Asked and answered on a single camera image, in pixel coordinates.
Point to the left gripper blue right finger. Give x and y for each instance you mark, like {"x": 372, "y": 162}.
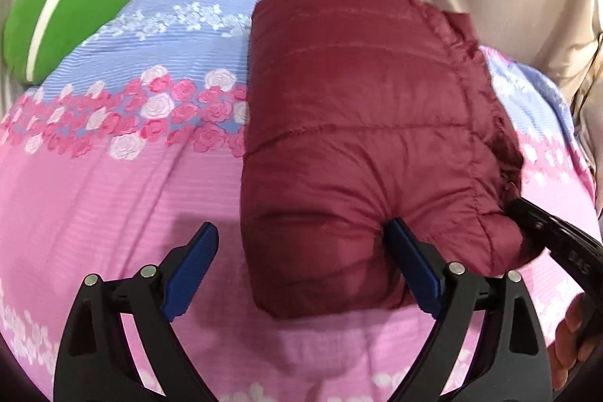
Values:
{"x": 418, "y": 263}

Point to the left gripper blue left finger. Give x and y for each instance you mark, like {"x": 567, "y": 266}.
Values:
{"x": 184, "y": 268}

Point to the maroon quilted down jacket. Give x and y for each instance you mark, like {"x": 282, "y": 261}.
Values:
{"x": 360, "y": 112}

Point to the person's right hand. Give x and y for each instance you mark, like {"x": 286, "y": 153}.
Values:
{"x": 566, "y": 350}

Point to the pink blue floral bedspread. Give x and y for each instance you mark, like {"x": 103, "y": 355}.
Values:
{"x": 124, "y": 151}

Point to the green plush pillow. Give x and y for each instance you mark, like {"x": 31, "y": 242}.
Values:
{"x": 38, "y": 34}

